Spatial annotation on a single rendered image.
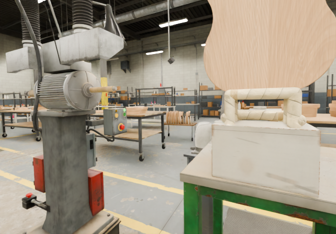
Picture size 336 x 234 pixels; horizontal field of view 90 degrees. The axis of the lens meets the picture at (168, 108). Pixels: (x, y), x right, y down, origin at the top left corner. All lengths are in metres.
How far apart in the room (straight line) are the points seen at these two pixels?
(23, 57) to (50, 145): 0.61
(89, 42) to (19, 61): 0.70
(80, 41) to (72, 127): 0.58
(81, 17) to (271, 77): 0.94
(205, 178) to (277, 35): 0.48
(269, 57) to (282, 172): 0.33
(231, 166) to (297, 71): 0.33
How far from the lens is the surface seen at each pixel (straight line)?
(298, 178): 0.59
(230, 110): 0.56
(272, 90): 0.56
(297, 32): 0.62
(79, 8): 1.13
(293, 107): 0.56
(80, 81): 1.16
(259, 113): 0.72
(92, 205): 1.56
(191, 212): 0.69
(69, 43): 1.08
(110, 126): 1.33
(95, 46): 0.92
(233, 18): 0.64
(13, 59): 1.63
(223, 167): 0.59
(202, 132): 1.49
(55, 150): 1.33
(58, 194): 1.43
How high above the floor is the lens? 1.19
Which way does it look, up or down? 3 degrees down
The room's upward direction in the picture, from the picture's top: 1 degrees counter-clockwise
